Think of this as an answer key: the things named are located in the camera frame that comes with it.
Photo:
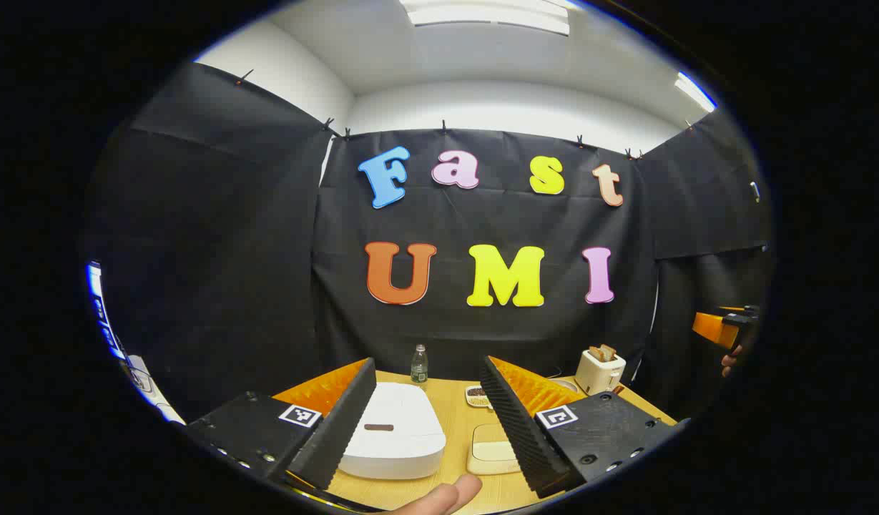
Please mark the white side desk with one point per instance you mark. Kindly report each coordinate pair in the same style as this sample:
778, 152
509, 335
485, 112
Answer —
149, 390

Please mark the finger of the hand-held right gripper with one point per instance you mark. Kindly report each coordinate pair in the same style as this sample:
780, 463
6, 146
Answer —
714, 329

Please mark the white rice cooker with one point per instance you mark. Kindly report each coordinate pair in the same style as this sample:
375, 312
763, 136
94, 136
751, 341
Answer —
396, 436

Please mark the clear plastic container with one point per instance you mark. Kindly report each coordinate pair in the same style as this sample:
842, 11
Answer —
493, 450

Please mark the cream toaster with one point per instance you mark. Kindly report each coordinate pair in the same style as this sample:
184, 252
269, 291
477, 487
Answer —
598, 375

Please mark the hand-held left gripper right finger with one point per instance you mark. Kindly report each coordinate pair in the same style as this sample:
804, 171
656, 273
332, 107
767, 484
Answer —
518, 429

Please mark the large ceiling light panel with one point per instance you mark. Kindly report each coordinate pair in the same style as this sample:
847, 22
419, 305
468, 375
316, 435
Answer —
489, 14

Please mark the small ceiling light panel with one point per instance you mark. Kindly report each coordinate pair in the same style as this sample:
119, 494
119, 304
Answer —
694, 91

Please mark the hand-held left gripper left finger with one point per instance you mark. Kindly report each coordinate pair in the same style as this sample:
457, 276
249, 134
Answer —
339, 422

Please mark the white divided dish of beans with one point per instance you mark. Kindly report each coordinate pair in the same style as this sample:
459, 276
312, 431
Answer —
476, 395

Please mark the black backdrop cloth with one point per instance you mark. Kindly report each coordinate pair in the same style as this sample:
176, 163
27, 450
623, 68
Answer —
482, 322

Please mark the computer monitor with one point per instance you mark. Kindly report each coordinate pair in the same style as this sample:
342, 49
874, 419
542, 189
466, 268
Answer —
99, 307

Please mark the clear water bottle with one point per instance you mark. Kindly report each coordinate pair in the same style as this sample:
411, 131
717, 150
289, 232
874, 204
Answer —
419, 366

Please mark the toast slice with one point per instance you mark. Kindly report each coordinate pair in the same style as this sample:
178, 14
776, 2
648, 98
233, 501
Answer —
609, 351
596, 353

